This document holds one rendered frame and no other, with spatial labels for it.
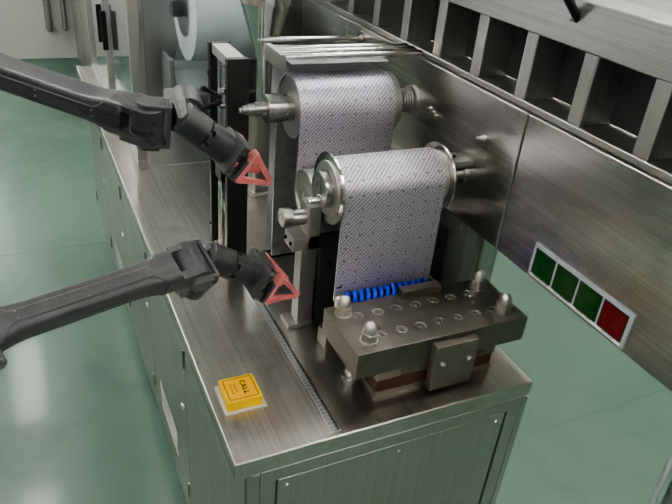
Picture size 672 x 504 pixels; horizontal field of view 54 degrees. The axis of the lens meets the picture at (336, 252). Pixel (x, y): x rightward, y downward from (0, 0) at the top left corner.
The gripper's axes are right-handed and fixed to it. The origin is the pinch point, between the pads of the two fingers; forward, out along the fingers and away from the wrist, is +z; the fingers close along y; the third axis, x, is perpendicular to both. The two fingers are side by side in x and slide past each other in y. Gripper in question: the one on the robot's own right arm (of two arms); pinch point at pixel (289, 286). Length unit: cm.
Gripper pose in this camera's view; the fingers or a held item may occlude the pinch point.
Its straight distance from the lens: 134.0
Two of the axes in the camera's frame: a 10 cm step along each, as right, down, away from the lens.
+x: 5.3, -8.2, -2.2
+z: 7.3, 3.2, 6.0
